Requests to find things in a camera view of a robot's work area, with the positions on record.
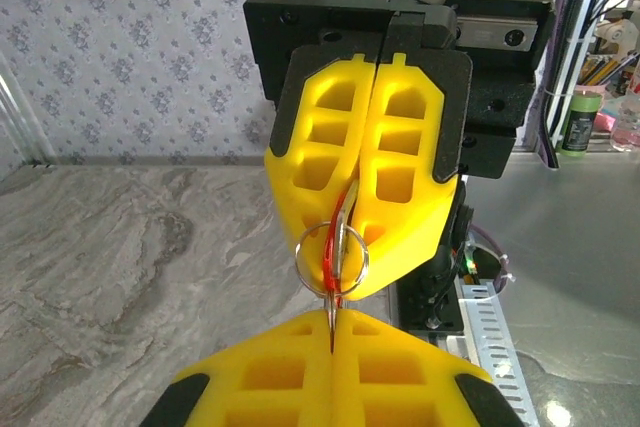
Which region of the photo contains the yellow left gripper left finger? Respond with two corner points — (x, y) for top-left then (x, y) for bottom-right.
(144, 309), (336, 427)

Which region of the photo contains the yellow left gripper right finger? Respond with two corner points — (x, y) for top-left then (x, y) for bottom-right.
(332, 309), (522, 427)

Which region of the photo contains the silver keyring with ball chain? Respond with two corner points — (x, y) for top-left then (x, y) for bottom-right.
(293, 220), (371, 354)

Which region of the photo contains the silver key with red cap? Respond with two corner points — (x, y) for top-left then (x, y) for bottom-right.
(321, 180), (362, 298)

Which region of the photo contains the green circuit board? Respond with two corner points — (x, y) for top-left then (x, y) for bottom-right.
(462, 245), (497, 284)

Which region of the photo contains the green black bottle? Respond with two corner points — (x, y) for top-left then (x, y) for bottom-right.
(558, 89), (605, 158)

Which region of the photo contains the pink packet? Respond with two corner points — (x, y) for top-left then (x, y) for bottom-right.
(594, 110), (619, 134)

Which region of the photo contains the perforated metal rail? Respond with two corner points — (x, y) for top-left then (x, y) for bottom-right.
(449, 280), (544, 427)

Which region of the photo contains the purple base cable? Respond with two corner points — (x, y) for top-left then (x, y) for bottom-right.
(469, 225), (516, 294)

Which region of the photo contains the purple cable bundle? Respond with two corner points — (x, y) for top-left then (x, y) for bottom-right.
(540, 0), (590, 169)

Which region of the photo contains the aluminium frame post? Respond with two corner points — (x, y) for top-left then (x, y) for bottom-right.
(0, 49), (57, 169)

